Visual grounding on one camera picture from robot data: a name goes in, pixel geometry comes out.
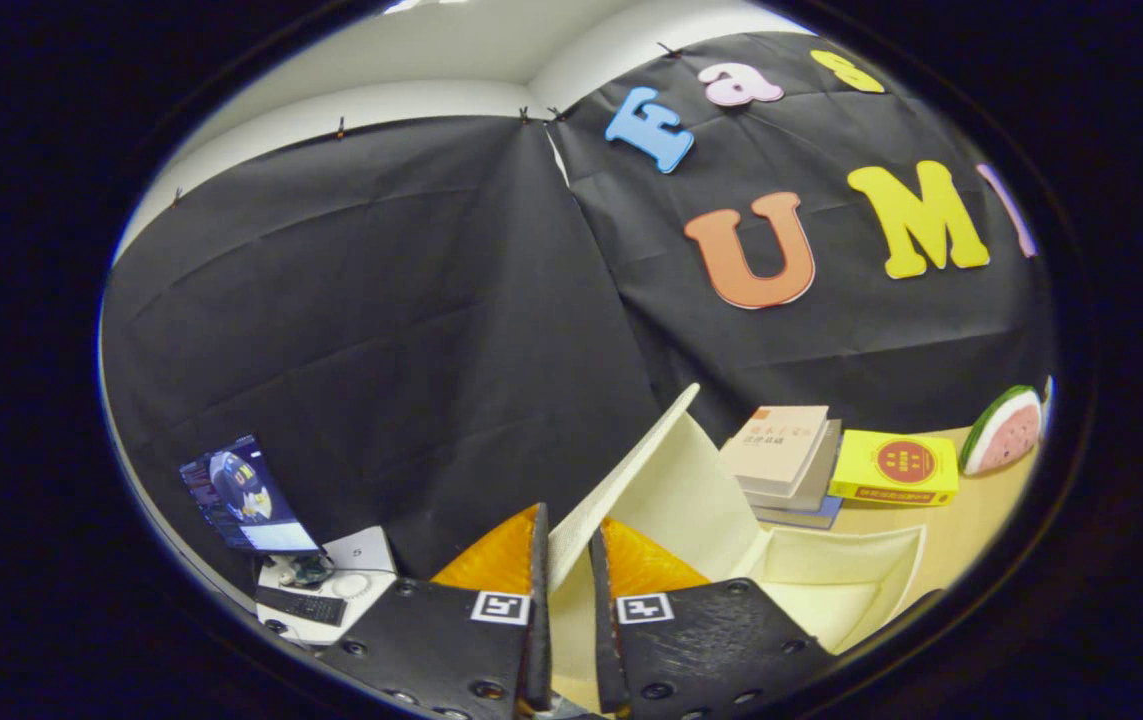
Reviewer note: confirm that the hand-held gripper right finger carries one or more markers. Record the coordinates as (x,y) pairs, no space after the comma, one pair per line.
(604,640)

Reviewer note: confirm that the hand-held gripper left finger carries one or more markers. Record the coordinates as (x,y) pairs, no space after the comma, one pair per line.
(539,620)

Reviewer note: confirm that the cream storage box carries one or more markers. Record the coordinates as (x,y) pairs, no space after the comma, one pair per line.
(691,490)

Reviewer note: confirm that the open laptop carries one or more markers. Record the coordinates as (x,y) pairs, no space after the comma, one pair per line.
(241,495)

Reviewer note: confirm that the white side table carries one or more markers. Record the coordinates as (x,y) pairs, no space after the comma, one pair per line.
(366,550)

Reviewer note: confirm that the blue book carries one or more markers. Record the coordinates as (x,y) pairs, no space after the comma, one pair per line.
(801,518)

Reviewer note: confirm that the black keyboard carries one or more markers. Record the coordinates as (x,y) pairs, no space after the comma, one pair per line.
(301,605)

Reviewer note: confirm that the beige book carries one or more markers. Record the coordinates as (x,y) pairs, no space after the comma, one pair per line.
(771,450)

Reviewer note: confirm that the grey book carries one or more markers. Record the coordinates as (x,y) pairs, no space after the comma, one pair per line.
(821,480)

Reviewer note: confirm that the yellow book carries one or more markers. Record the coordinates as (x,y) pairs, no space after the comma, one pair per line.
(891,462)

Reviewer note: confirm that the watermelon slice plush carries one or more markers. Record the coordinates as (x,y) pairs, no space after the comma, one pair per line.
(1006,435)

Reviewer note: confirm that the white plush toy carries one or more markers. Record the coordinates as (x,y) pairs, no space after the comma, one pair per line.
(1047,395)

